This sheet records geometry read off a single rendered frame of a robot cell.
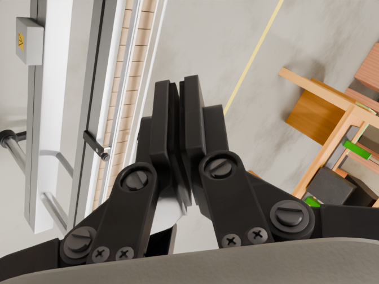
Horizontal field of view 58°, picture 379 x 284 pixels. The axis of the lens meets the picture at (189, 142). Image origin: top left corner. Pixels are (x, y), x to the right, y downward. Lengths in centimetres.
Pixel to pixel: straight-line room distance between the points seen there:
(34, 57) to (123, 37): 44
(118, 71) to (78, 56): 107
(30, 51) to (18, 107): 76
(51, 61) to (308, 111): 315
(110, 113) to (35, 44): 39
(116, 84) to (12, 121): 114
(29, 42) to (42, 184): 57
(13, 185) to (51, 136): 88
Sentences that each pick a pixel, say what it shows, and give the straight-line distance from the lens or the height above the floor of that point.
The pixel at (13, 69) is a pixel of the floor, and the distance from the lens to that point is 179.
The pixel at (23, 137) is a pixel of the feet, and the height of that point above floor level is 13.
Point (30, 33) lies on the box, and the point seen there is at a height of 55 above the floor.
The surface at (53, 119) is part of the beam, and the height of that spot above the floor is 55.
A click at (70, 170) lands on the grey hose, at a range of 130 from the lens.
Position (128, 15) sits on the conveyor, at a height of 93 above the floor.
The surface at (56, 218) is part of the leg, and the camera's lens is 139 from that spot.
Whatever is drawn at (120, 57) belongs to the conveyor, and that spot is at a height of 93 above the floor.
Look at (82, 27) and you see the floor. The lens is 184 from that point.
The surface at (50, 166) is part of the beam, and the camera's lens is 141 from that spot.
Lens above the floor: 155
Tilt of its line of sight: 33 degrees down
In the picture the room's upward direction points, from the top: 130 degrees clockwise
